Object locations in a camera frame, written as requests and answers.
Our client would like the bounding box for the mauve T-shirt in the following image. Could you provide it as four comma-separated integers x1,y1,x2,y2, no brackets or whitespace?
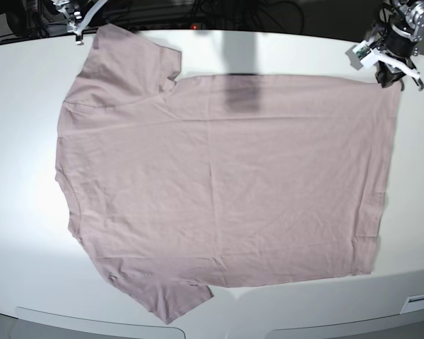
56,25,401,323

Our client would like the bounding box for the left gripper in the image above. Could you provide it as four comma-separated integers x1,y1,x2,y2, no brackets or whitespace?
346,41,424,91

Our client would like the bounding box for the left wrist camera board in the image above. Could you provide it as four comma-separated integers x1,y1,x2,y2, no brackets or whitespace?
352,40,371,61

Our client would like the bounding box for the power strip with red light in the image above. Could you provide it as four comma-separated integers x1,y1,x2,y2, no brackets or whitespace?
126,22,202,31

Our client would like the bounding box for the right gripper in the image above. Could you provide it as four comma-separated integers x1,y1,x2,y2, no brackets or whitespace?
54,0,108,44

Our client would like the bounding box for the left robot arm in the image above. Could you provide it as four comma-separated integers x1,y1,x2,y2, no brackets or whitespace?
348,0,424,90

